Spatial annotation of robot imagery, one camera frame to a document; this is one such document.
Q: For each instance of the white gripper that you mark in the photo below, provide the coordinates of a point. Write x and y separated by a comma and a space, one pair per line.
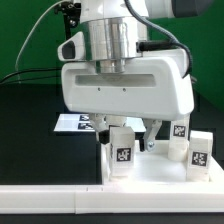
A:
154, 86

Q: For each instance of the white square tabletop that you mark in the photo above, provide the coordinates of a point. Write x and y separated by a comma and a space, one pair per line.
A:
156, 167

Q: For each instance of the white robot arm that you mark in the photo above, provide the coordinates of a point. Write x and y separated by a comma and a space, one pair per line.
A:
122, 64

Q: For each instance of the white sheet with tags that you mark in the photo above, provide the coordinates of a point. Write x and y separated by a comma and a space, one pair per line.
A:
81, 123

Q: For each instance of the white L-shaped fence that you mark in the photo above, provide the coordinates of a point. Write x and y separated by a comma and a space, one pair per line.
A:
168, 197

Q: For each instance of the black camera stand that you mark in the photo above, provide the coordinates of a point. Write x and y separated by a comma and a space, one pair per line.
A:
71, 15

